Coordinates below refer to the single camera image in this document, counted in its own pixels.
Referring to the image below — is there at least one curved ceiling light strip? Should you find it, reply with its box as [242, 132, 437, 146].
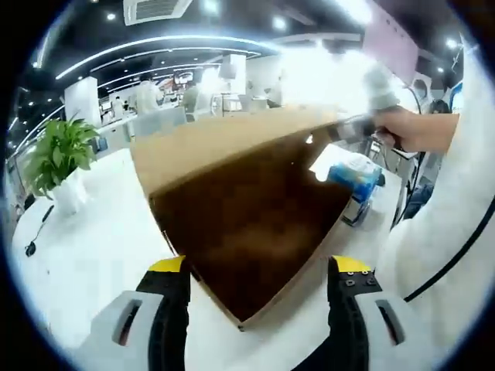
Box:
[56, 36, 279, 80]

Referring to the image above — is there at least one ceiling air conditioner vent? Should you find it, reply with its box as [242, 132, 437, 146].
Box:
[122, 0, 194, 26]

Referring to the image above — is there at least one white square pillar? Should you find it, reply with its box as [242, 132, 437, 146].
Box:
[63, 76, 98, 127]

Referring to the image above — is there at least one person's right hand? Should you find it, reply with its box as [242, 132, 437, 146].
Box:
[373, 104, 427, 153]

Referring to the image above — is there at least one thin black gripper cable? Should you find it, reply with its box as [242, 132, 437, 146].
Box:
[394, 83, 430, 221]

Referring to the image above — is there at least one blue soft tissue packet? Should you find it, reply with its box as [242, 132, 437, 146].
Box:
[347, 181, 382, 204]

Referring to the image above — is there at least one green potted plant white pot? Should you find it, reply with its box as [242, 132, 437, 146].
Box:
[22, 117, 101, 216]

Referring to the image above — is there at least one brown cardboard shoe box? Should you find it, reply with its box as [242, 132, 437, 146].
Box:
[129, 107, 363, 333]

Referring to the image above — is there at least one blue wet wipes pack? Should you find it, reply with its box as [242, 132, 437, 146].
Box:
[327, 161, 384, 194]

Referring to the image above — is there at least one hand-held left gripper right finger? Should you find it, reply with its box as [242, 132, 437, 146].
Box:
[326, 254, 421, 371]

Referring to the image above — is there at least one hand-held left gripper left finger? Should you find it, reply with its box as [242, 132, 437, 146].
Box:
[87, 255, 193, 371]

